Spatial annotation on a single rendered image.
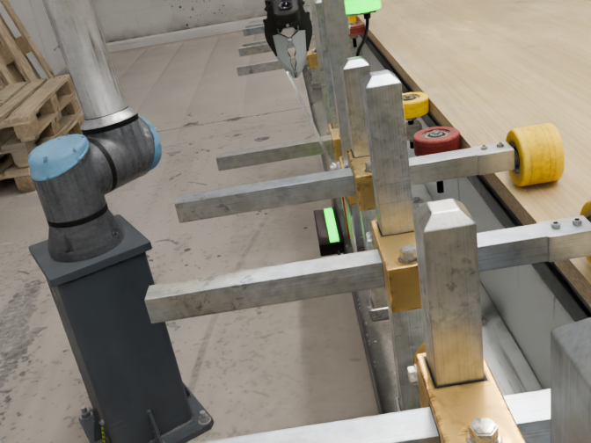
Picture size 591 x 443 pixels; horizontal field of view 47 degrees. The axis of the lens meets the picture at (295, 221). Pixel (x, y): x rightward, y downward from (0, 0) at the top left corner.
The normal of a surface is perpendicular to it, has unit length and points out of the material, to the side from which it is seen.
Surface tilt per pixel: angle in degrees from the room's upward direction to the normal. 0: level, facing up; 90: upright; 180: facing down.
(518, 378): 0
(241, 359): 0
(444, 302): 90
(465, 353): 90
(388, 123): 90
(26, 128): 90
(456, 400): 0
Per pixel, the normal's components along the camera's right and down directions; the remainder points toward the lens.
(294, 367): -0.16, -0.89
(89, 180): 0.79, 0.14
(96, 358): 0.52, 0.29
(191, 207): 0.04, 0.42
